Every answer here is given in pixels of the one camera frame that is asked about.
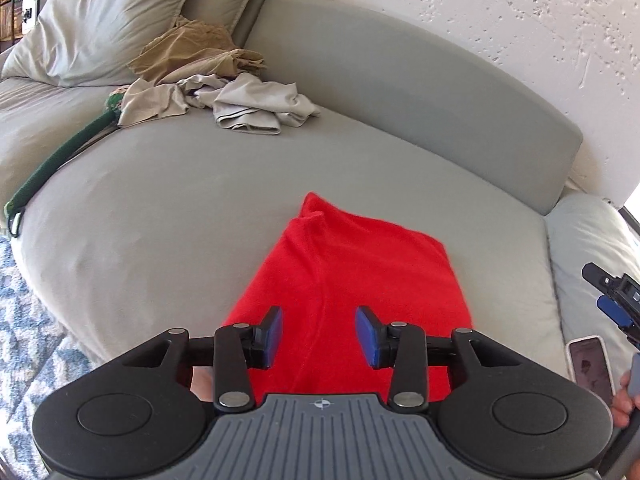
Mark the light blue-grey armrest cushion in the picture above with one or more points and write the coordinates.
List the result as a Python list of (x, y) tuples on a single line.
[(581, 229)]

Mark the person's right hand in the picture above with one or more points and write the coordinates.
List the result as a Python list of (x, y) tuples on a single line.
[(623, 404)]

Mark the left sofa seat cushion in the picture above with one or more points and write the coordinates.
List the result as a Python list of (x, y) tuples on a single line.
[(36, 119)]

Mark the tan crumpled garment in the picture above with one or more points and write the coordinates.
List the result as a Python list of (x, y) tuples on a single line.
[(194, 48)]

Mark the olive throw pillow front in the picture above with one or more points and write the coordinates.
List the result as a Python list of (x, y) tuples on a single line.
[(89, 42)]

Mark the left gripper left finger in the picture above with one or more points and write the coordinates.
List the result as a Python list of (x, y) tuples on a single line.
[(238, 348)]

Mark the grey sofa backrest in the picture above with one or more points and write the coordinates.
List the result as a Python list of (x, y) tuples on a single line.
[(413, 84)]

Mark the light grey crumpled garment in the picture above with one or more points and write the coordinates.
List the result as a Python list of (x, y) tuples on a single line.
[(244, 104)]

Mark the red t-shirt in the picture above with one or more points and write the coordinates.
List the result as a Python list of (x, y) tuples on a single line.
[(327, 263)]

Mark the person's bare knee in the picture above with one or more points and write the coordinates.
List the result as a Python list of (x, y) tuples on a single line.
[(202, 384)]

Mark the blue patterned rug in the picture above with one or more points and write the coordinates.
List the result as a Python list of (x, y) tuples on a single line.
[(38, 356)]

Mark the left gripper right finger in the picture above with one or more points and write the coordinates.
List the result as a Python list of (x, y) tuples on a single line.
[(401, 347)]

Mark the smartphone with lit screen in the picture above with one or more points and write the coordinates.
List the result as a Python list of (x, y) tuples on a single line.
[(589, 366)]

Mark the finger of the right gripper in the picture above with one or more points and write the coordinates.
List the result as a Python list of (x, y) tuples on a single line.
[(613, 311)]

